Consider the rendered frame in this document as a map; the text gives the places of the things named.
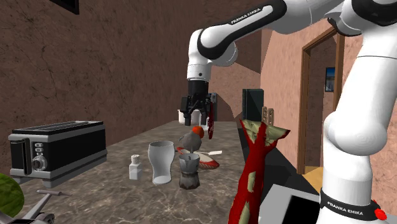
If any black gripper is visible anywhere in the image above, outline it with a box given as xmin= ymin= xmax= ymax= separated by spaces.
xmin=181 ymin=80 xmax=212 ymax=127

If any white cup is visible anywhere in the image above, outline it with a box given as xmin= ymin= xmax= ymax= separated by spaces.
xmin=177 ymin=108 xmax=203 ymax=125

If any dark red slender utensil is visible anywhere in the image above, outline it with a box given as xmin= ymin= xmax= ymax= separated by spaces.
xmin=207 ymin=101 xmax=215 ymax=140

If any orange-red ball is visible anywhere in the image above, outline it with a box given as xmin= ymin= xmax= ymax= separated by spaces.
xmin=192 ymin=125 xmax=205 ymax=140

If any grey rounded figure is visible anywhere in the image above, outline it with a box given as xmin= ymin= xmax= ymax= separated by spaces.
xmin=178 ymin=130 xmax=203 ymax=153

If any red and white dish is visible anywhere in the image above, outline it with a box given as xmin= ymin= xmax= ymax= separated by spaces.
xmin=176 ymin=146 xmax=221 ymax=171

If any black box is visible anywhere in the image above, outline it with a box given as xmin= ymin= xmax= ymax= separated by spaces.
xmin=241 ymin=88 xmax=265 ymax=122

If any white drinking glass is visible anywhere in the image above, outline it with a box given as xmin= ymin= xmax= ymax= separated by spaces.
xmin=147 ymin=140 xmax=176 ymax=186

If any grey moka pot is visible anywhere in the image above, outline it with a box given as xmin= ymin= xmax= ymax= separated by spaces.
xmin=178 ymin=152 xmax=201 ymax=190

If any small wooden rack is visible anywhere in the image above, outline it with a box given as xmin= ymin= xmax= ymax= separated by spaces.
xmin=261 ymin=106 xmax=275 ymax=127

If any small white bottle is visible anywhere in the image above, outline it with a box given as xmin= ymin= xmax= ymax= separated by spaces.
xmin=129 ymin=154 xmax=143 ymax=181

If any grey robot stand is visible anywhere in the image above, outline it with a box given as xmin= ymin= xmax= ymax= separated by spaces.
xmin=258 ymin=183 xmax=323 ymax=224

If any black and silver toaster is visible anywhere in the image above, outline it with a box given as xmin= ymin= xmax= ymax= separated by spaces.
xmin=8 ymin=120 xmax=108 ymax=189

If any grey metal kitchen tool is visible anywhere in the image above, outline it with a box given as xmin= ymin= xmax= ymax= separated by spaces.
xmin=6 ymin=189 xmax=73 ymax=224

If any green leafy plant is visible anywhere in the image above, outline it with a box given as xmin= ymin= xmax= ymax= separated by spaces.
xmin=0 ymin=172 xmax=25 ymax=218

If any brown door frame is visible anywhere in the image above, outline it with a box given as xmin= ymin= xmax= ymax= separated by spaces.
xmin=296 ymin=27 xmax=346 ymax=176

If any blue wall picture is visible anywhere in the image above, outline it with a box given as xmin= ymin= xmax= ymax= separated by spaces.
xmin=324 ymin=67 xmax=336 ymax=93

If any black wall picture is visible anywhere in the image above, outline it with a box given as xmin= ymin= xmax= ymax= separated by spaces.
xmin=48 ymin=0 xmax=80 ymax=16

